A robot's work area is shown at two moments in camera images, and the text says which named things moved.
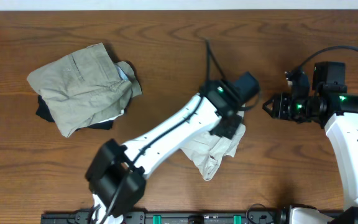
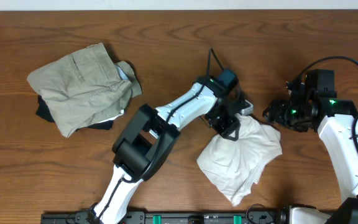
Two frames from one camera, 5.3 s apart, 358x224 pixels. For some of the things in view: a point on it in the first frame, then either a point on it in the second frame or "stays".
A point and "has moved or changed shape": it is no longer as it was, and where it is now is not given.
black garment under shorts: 43,109 stays
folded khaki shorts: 84,88 stays
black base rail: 169,218 stays
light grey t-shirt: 208,150 has moved or changed shape
